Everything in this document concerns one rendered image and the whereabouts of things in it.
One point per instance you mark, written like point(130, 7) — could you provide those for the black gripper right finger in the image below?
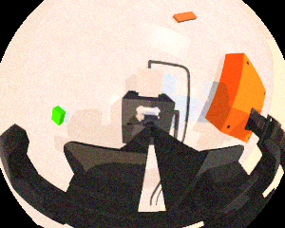
point(181, 166)

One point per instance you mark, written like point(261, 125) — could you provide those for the green cube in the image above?
point(58, 115)

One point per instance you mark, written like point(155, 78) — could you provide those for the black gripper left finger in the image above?
point(121, 165)

